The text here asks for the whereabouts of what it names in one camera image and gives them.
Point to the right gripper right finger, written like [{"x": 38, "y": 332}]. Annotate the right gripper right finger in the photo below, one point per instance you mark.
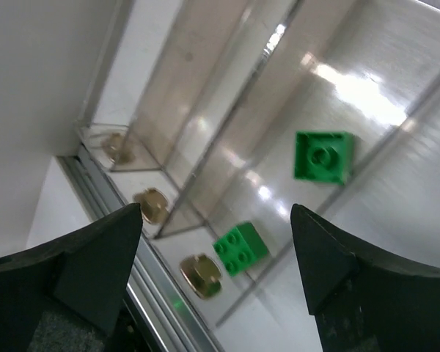
[{"x": 364, "y": 298}]

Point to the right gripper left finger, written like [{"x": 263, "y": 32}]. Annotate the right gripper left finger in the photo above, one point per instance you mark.
[{"x": 66, "y": 294}]

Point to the small green lego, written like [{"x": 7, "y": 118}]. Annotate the small green lego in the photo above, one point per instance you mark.
[{"x": 240, "y": 248}]

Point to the green square lego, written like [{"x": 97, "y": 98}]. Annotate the green square lego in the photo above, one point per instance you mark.
[{"x": 323, "y": 156}]

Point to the clear container right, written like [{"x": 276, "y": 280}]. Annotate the clear container right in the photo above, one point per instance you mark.
[{"x": 406, "y": 63}]

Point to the clear container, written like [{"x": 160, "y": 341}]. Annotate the clear container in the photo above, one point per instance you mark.
[
  {"x": 406, "y": 63},
  {"x": 222, "y": 124},
  {"x": 156, "y": 62}
]

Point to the clear container left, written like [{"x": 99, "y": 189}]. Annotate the clear container left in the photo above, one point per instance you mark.
[{"x": 156, "y": 62}]

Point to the clear container middle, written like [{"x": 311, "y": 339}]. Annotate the clear container middle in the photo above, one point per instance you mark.
[{"x": 222, "y": 124}]

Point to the aluminium rail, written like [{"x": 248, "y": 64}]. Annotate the aluminium rail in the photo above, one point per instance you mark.
[{"x": 155, "y": 301}]

